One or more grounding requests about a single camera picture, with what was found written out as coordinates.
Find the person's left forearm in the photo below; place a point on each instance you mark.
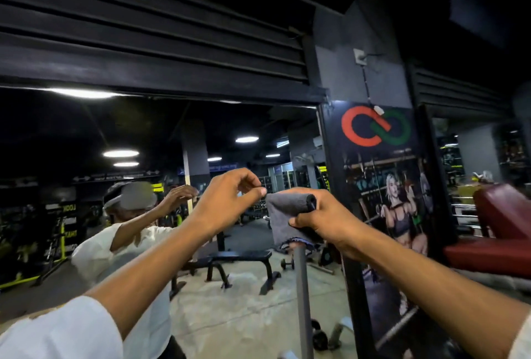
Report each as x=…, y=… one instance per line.
x=157, y=263

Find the red padded backrest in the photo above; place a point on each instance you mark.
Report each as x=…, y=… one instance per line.
x=506, y=211

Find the person's left hand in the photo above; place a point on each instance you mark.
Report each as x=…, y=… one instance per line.
x=220, y=205

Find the black louvred panel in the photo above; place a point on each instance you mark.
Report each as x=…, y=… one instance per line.
x=145, y=27
x=456, y=93

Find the person's left thumb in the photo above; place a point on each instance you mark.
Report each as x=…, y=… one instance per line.
x=249, y=196

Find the white shirt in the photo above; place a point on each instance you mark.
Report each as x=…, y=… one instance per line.
x=54, y=334

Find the large wall mirror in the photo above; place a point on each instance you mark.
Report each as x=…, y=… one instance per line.
x=232, y=309

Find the white metal frame leg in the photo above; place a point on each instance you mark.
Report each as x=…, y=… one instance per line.
x=341, y=329

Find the grey metal bar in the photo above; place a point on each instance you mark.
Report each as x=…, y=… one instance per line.
x=303, y=296

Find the red padded bench seat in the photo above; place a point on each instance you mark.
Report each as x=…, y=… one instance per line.
x=489, y=256

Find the person's right hand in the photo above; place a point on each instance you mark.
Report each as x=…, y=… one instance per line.
x=336, y=226

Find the white wall socket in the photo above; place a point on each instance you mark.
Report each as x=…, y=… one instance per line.
x=359, y=57

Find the grey cleaning cloth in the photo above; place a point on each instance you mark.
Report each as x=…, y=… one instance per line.
x=284, y=217

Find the black flat bench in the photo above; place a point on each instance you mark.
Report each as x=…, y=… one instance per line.
x=240, y=258

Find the small black dumbbell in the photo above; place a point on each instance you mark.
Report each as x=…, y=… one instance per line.
x=286, y=264

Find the person's right forearm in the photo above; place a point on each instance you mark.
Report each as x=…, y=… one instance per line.
x=431, y=292

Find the person's right thumb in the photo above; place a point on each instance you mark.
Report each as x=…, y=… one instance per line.
x=303, y=221

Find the round ceiling light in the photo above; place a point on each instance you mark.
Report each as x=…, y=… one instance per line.
x=247, y=139
x=120, y=153

